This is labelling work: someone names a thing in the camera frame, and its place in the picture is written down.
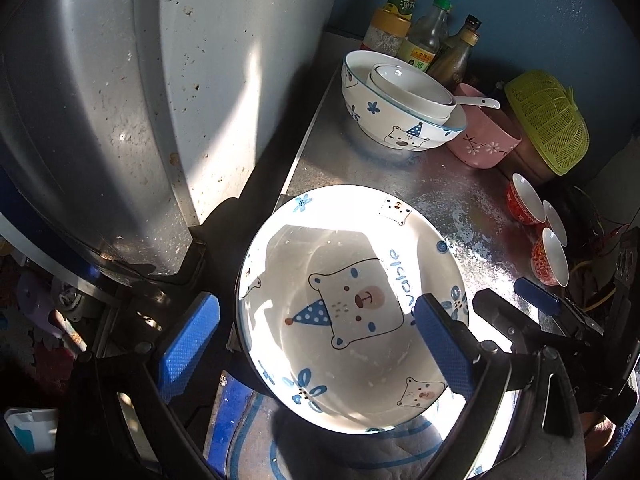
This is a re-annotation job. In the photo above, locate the red white small bowl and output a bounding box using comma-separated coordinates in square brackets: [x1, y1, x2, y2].
[530, 228, 570, 287]
[506, 172, 546, 226]
[542, 200, 567, 247]

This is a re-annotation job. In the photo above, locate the lovable bear deep plate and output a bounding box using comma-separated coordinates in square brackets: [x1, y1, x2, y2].
[236, 184, 469, 434]

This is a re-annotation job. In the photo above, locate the copper metal pot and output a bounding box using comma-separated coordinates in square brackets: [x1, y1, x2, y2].
[498, 136, 556, 186]

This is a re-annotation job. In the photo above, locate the pink floral bowl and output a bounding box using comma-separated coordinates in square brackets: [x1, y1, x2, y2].
[445, 104, 522, 169]

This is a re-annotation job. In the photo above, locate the green plastic food cover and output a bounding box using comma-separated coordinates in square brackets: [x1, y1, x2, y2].
[504, 70, 590, 176]

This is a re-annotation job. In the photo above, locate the white ceramic spoon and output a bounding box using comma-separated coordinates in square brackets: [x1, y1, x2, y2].
[454, 96, 500, 110]

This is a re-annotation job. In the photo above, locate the bear pattern white bowl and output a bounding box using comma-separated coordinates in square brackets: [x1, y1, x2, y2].
[341, 50, 468, 152]

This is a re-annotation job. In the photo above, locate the small white inner bowl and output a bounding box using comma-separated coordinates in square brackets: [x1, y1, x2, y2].
[369, 64, 457, 125]

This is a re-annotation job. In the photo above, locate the dark sauce bottle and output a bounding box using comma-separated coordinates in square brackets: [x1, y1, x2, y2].
[427, 14, 482, 91]

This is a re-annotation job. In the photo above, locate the clear vinegar bottle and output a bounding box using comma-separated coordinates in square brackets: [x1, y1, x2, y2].
[397, 0, 451, 72]

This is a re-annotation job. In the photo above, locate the yellow lid spice jar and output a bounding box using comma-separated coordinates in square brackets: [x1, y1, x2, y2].
[360, 9, 411, 56]

